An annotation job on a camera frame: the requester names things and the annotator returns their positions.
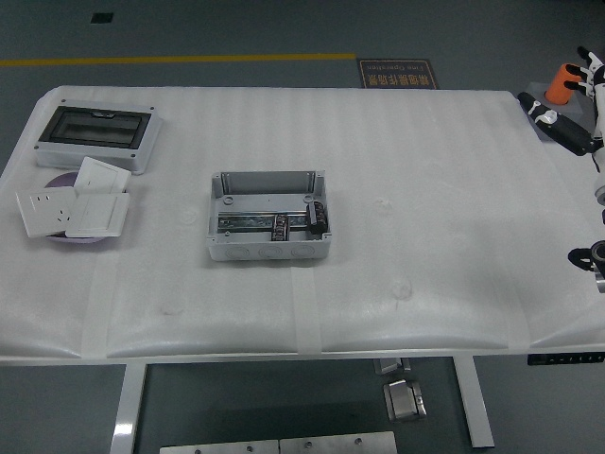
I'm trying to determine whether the grey metal plate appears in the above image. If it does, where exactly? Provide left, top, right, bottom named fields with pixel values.
left=159, top=439, right=280, bottom=454

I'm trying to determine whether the purple plate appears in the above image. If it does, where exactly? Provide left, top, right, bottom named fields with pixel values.
left=43, top=172, right=127, bottom=246

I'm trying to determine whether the metal mounting rail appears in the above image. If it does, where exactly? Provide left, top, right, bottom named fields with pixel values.
left=216, top=207, right=327, bottom=234

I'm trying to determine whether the white wall switch panel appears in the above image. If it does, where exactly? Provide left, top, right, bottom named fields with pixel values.
left=74, top=156, right=132, bottom=194
left=64, top=192, right=130, bottom=238

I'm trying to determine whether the large metal block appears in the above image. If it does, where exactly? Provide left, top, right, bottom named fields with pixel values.
left=382, top=377, right=428, bottom=423

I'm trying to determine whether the open grey junction box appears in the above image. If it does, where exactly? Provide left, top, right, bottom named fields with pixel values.
left=205, top=169, right=333, bottom=262

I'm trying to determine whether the grey box with dark lid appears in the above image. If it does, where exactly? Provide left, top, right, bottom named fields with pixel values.
left=33, top=97, right=164, bottom=176

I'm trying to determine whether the white foam mat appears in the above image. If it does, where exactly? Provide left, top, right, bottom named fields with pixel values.
left=0, top=83, right=605, bottom=359

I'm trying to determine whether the grey block holder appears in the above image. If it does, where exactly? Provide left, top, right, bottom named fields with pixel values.
left=521, top=81, right=587, bottom=143

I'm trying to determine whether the white wall socket panel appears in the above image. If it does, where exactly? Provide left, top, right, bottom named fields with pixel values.
left=16, top=188, right=79, bottom=239

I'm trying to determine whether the black table control panel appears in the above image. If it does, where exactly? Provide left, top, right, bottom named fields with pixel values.
left=527, top=352, right=605, bottom=366

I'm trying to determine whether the small metal block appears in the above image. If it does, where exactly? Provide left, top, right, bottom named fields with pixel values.
left=372, top=358, right=411, bottom=376

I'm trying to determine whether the orange cylinder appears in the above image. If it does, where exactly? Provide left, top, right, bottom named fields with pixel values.
left=544, top=62, right=582, bottom=106

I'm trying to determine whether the white table leg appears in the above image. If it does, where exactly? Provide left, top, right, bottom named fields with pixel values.
left=109, top=362, right=148, bottom=454
left=451, top=357, right=496, bottom=449

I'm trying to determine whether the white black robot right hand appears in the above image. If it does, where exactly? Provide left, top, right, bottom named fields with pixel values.
left=517, top=45, right=605, bottom=205

